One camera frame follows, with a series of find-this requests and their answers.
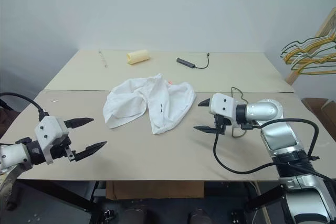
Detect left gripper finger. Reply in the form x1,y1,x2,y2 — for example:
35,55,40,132
64,117,95,130
71,141,108,163

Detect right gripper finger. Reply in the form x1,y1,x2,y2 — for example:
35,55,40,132
197,98,212,109
193,125,218,134

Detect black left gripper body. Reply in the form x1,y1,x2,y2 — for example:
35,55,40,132
50,136,77,162

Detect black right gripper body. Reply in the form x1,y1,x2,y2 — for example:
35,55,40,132
213,113,234,135

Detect white cloth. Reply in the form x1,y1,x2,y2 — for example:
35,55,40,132
102,72,197,136

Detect dark brown fabric object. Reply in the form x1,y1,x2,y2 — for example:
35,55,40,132
0,98,19,137

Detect brown cardboard sheet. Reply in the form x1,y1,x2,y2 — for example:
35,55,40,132
106,180,205,200

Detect dark rounded shape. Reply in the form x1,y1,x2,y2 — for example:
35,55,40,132
123,208,148,224
189,207,212,224

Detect pale yellow roll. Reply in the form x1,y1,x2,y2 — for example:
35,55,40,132
127,48,151,66

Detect brown cardboard box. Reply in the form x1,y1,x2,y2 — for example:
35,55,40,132
301,97,336,154

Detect yellow and green hangers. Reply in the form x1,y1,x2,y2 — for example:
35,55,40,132
285,6,336,87

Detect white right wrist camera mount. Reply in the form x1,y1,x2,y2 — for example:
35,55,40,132
209,93,240,126

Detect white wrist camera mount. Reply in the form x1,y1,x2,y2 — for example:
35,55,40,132
34,116,69,166
209,93,240,126

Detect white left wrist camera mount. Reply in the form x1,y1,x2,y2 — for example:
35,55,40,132
34,116,69,166

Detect black USB hub with cable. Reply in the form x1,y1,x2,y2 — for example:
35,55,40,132
176,52,211,70

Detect black table frame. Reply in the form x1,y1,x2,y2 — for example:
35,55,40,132
10,180,287,224

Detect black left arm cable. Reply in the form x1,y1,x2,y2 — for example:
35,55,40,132
0,92,49,123

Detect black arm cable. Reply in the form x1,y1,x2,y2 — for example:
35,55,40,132
213,118,336,183
0,92,49,123

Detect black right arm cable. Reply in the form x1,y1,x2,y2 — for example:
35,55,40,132
213,118,336,183

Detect dark green wire hanger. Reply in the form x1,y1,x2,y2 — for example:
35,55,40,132
280,37,336,58

